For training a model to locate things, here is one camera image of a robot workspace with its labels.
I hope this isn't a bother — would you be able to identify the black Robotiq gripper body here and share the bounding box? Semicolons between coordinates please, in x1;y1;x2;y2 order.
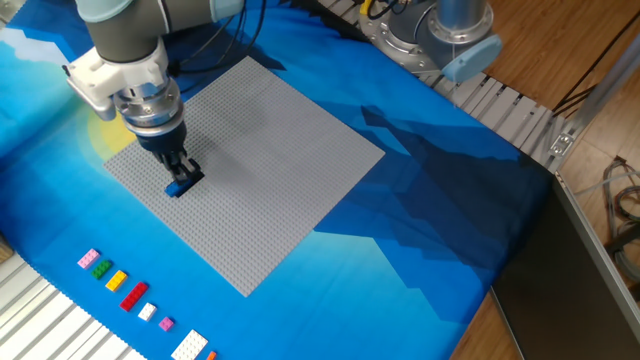
134;122;189;159

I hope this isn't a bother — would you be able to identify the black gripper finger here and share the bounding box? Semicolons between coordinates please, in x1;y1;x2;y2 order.
158;150;194;187
177;150;203;180

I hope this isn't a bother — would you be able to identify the blue Lego brick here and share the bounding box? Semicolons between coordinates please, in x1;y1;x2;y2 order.
163;177;194;199

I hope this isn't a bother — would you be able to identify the large grey Lego baseplate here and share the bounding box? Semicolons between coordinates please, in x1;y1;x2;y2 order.
103;55;386;298

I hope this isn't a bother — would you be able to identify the green Lego brick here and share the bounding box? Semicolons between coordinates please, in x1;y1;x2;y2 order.
90;258;114;281

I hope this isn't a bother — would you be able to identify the pink Lego brick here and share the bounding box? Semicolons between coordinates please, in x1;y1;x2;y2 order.
76;247;101;270

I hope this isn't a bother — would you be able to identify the yellow Lego brick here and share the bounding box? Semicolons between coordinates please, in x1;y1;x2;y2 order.
104;269;129;293

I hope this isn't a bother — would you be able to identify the red Lego brick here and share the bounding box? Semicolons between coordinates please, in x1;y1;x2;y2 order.
118;280;150;313

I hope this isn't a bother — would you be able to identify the large white Lego plate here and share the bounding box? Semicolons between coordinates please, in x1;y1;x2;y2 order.
170;328;210;360

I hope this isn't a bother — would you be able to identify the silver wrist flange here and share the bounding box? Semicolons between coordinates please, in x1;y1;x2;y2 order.
113;77;186;139

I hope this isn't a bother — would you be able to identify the blue mountain print cloth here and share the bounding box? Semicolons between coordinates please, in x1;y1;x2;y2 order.
0;0;554;360

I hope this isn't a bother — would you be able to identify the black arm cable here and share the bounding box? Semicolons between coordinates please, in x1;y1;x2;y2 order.
167;0;269;94

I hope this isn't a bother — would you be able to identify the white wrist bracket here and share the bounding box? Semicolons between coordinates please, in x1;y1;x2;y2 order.
62;37;171;123

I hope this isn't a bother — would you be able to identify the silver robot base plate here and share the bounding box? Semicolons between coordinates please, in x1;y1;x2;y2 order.
358;4;446;76

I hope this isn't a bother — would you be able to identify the black looped cable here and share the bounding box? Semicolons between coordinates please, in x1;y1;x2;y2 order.
367;0;411;20

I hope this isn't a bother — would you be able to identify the dark panel with metal frame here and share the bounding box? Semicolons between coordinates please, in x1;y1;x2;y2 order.
489;171;640;360

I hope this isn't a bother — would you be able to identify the aluminium beam with corner bracket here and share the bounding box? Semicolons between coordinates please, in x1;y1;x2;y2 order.
547;32;640;174

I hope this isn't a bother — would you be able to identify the black floor cable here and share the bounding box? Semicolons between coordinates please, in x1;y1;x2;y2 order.
551;9;640;116

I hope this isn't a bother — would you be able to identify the grey cable bundle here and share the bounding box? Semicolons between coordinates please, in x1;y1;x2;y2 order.
599;155;640;286

